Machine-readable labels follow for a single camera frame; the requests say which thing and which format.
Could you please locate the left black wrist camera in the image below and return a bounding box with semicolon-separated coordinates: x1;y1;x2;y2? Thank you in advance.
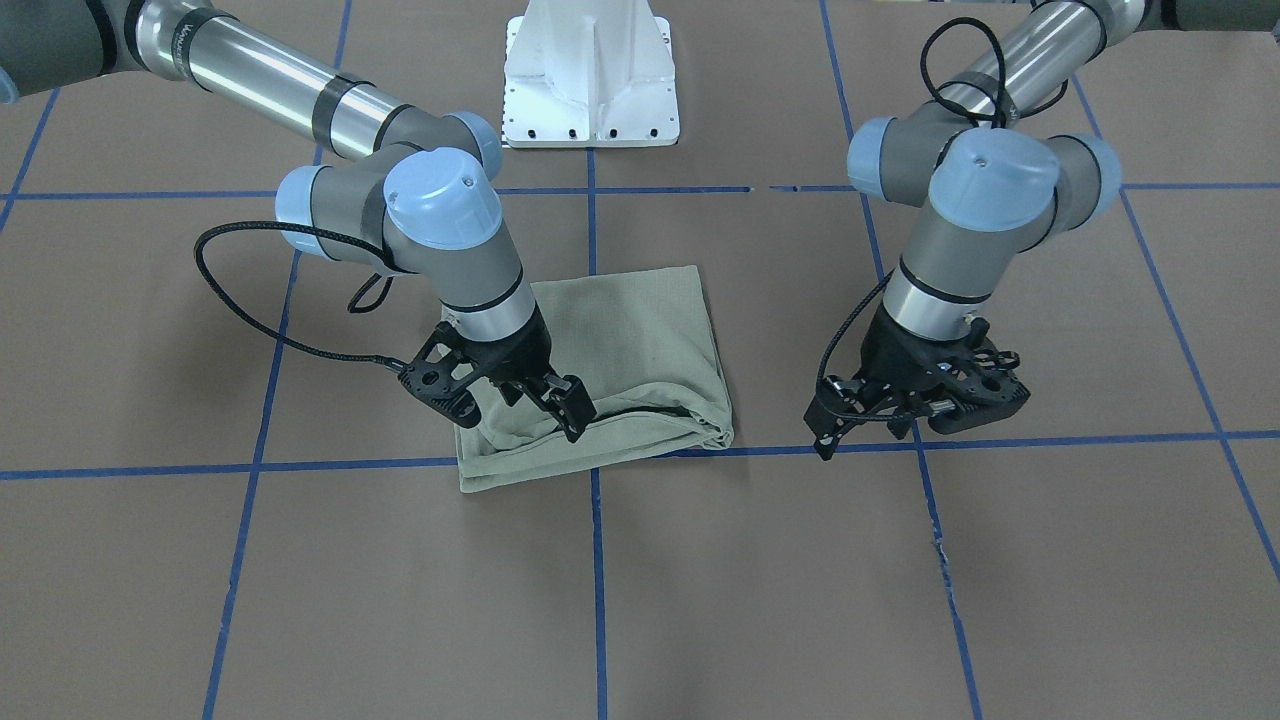
922;316;1030;436

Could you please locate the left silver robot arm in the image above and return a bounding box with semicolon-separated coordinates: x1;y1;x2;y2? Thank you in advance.
804;1;1277;460

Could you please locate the white camera mast with base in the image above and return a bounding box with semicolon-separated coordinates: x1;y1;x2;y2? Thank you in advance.
500;1;681;149

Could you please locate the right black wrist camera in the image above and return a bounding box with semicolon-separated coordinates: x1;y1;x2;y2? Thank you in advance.
397;322;490;429

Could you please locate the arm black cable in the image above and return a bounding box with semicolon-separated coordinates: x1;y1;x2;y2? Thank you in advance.
195;222;411;369
815;17;1071;421

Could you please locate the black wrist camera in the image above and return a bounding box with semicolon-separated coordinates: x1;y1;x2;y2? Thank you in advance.
397;322;490;429
922;316;1030;436

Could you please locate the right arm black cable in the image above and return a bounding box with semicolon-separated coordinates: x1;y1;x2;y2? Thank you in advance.
195;222;411;369

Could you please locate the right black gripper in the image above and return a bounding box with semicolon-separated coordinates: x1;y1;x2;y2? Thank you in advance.
463;305;596;445

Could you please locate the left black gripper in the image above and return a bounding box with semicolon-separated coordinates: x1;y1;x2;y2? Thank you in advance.
805;305;961;461

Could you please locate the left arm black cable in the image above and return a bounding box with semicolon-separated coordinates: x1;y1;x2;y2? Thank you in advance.
815;17;1071;421

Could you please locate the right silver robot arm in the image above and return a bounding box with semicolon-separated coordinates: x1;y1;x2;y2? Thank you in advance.
1;1;596;442

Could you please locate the olive green long-sleeve shirt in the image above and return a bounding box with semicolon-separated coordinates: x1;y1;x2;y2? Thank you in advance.
454;265;735;493

